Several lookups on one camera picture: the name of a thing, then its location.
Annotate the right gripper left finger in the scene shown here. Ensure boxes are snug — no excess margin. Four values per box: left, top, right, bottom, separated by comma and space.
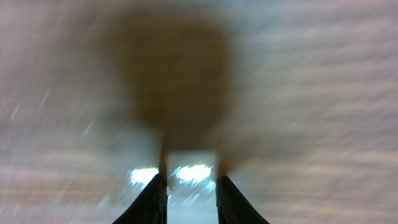
113, 174, 168, 224

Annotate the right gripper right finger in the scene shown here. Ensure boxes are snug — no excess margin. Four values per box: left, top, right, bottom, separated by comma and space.
216, 175, 269, 224

